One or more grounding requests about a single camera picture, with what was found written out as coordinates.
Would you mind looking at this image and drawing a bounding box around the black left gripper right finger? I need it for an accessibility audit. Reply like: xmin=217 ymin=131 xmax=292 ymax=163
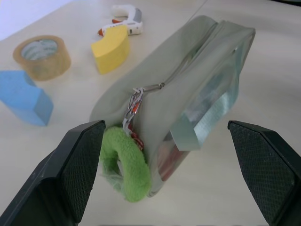
xmin=227 ymin=120 xmax=301 ymax=226

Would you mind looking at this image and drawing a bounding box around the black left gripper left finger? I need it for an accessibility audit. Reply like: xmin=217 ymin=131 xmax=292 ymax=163
xmin=0 ymin=120 xmax=106 ymax=226

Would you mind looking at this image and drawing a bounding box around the grey zippered pouch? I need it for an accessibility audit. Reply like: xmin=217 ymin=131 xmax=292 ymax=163
xmin=90 ymin=15 xmax=256 ymax=198

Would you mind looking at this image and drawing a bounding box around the blue foam block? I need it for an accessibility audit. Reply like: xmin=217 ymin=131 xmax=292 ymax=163
xmin=0 ymin=70 xmax=54 ymax=127

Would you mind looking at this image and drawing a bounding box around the clear packing tape roll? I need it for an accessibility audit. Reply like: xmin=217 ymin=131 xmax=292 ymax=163
xmin=12 ymin=35 xmax=71 ymax=82

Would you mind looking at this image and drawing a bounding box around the yellow curved foam block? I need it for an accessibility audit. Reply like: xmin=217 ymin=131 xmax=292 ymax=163
xmin=91 ymin=24 xmax=131 ymax=75

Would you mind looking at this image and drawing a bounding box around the white hot glue gun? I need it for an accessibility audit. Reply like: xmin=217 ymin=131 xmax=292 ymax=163
xmin=96 ymin=5 xmax=144 ymax=37

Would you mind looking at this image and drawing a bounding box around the green plush ring charm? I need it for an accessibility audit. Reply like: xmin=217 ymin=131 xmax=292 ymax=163
xmin=98 ymin=126 xmax=151 ymax=202

